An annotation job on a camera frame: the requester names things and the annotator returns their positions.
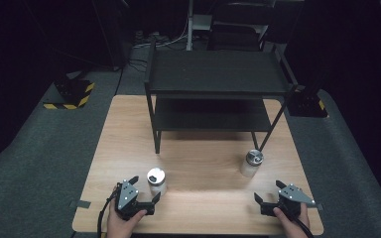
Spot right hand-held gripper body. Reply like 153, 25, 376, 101
260, 183, 317, 220

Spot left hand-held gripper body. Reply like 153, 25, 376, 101
113, 179, 156, 222

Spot glass jar with holed lid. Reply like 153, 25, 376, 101
146, 167, 168, 196

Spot glass jar with ridged lid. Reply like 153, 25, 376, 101
239, 149, 265, 179

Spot black two-tier shelf rack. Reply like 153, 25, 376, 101
143, 39, 304, 155

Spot person's left hand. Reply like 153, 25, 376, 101
105, 186, 149, 238

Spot person's right hand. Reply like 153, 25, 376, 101
272, 202, 312, 238

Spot yellow-black striped stand base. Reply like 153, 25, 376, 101
43, 77, 96, 111
286, 86, 329, 118

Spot black chair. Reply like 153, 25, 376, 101
206, 0, 277, 52

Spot white metal stand pole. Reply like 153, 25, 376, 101
186, 0, 194, 52

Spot white box on stand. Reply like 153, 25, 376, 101
192, 13, 213, 32

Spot left hand-held gripper black cable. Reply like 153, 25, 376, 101
96, 190, 118, 238

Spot black floor cables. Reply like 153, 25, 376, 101
127, 58, 149, 73

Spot white floor cable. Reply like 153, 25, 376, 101
133, 18, 190, 49

